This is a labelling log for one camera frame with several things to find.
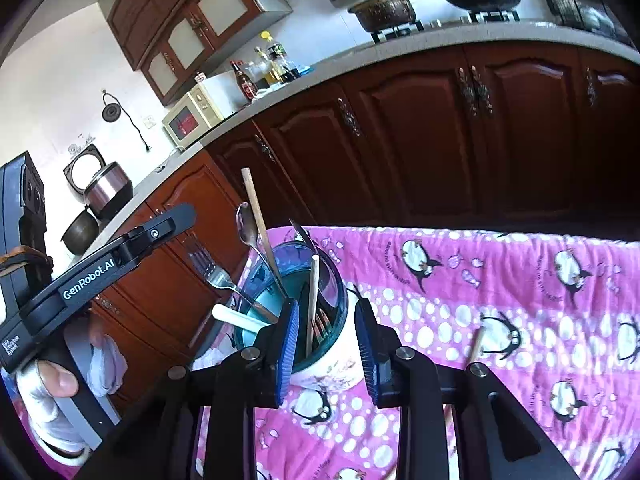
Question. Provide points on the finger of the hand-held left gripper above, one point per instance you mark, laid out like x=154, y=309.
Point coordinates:
x=160, y=230

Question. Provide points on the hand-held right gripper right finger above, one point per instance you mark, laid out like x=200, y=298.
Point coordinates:
x=367, y=355

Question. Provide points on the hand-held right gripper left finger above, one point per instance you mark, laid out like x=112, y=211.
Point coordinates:
x=287, y=350

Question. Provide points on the white cup with blue interior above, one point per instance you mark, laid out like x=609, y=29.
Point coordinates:
x=325, y=360

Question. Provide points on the metal fork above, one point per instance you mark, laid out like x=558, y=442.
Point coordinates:
x=215, y=277

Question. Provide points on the metal spoon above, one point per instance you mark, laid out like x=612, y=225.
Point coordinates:
x=246, y=225

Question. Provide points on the metal knife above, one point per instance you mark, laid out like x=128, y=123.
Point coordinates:
x=302, y=235

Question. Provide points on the person's left hand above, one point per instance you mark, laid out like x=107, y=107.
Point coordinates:
x=55, y=380

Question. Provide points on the black inner pot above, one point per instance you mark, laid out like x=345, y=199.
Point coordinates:
x=80, y=232

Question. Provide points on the silver rice cooker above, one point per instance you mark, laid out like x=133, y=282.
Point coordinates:
x=107, y=187

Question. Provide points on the white crumpled tissue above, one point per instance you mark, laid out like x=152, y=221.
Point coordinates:
x=212, y=355

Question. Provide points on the cream microwave oven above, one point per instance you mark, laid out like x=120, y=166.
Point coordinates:
x=187, y=120

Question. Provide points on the pink penguin blanket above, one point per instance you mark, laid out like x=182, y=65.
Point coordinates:
x=500, y=285

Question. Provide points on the dark bottle with red label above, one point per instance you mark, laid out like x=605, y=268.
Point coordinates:
x=243, y=85

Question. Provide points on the dark sauce bottle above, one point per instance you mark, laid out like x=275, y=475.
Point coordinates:
x=287, y=67

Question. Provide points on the brown wooden base cabinets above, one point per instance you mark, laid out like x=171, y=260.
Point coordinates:
x=425, y=135

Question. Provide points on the brown clay pot with lid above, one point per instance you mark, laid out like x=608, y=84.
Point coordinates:
x=385, y=10

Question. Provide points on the gas stove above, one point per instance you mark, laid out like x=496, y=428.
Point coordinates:
x=440, y=25

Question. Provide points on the white wall socket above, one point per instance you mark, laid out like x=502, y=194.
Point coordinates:
x=148, y=121

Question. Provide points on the black round wall device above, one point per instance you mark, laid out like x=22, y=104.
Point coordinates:
x=111, y=110

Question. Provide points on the brown wall cabinet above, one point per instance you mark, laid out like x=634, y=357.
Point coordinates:
x=190, y=25

